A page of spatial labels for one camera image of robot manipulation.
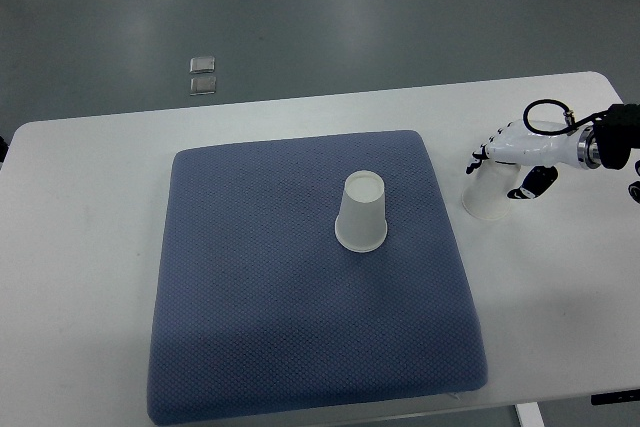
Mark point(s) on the blue textured cushion mat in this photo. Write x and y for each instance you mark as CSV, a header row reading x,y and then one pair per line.
x,y
260,309

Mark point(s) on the black bracket at table edge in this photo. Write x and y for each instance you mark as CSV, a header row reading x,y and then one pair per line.
x,y
611,398

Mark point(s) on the lower metal floor plate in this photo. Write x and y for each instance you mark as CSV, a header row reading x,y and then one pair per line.
x,y
203,85

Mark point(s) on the white table leg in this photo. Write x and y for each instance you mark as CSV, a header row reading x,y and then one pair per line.
x,y
529,415

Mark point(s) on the white paper cup on mat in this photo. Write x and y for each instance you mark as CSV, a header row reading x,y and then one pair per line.
x,y
360,225

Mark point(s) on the upper metal floor plate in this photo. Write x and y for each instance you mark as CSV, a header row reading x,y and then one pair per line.
x,y
202,64

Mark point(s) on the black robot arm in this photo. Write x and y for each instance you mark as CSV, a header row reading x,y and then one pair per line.
x,y
615,135

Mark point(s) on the black shoe at left edge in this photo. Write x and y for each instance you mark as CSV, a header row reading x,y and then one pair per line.
x,y
3,149

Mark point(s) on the metal floor plate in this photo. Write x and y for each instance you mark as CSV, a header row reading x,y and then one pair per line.
x,y
202,64
203,85

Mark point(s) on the white paper cup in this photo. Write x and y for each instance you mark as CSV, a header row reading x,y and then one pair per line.
x,y
360,225
485,197

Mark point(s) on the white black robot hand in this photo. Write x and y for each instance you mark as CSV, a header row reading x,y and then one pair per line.
x,y
540,148

